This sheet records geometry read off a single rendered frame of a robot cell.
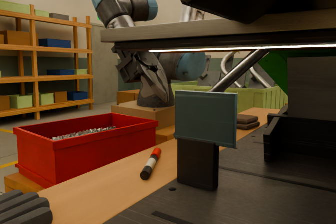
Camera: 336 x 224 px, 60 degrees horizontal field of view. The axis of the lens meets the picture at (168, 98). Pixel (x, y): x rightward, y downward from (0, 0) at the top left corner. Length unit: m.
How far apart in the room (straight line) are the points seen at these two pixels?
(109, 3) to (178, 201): 0.57
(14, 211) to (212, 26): 0.29
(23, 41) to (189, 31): 5.87
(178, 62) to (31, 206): 0.71
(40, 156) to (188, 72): 0.52
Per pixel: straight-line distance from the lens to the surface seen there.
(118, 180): 0.48
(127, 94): 6.71
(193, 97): 0.42
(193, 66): 0.99
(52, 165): 0.69
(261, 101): 1.49
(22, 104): 6.13
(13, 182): 0.83
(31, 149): 0.77
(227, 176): 0.49
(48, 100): 6.45
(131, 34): 0.40
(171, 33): 0.36
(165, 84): 0.75
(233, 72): 0.44
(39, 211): 0.36
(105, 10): 0.82
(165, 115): 1.06
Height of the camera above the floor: 1.08
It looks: 7 degrees down
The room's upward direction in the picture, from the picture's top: straight up
